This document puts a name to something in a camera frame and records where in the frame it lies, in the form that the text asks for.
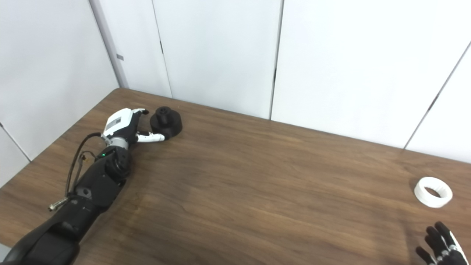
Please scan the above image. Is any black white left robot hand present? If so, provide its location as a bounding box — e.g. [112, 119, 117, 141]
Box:
[102, 108, 166, 143]

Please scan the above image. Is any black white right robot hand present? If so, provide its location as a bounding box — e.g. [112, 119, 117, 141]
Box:
[416, 221, 470, 265]

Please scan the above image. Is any white ring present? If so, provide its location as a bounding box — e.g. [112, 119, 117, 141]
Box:
[414, 177, 453, 209]

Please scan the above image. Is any round black part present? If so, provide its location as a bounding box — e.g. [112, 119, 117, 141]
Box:
[149, 106, 183, 140]

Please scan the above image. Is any thin left arm wire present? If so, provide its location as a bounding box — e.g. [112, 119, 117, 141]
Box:
[75, 150, 98, 184]

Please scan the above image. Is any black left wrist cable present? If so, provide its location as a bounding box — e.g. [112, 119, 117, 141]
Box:
[49, 132, 107, 212]

